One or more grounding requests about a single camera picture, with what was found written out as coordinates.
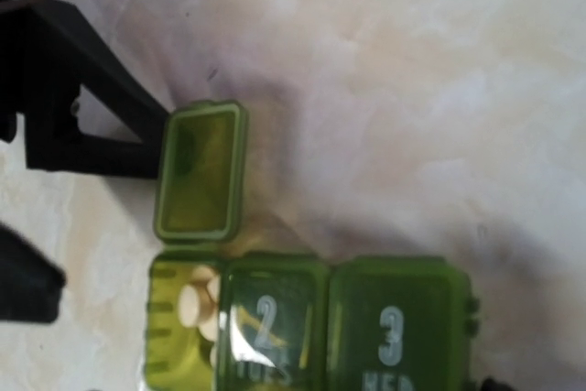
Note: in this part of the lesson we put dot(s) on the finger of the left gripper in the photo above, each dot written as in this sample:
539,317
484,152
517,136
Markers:
31,284
83,111

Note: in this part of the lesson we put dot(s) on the green weekly pill organizer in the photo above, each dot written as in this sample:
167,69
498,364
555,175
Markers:
288,320

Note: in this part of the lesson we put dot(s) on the white round pills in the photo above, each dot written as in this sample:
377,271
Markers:
198,306

